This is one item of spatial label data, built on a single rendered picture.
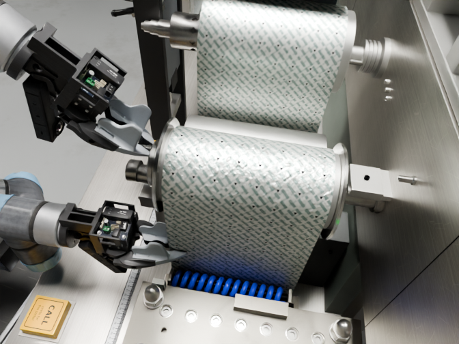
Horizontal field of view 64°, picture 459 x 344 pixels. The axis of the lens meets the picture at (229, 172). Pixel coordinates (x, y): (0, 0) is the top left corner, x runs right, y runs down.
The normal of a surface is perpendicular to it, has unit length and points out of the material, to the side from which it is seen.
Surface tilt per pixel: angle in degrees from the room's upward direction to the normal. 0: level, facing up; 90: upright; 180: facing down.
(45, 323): 0
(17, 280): 0
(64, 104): 90
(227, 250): 90
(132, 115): 87
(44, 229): 44
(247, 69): 92
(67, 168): 0
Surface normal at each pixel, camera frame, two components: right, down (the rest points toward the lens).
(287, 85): -0.16, 0.76
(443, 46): 0.06, -0.65
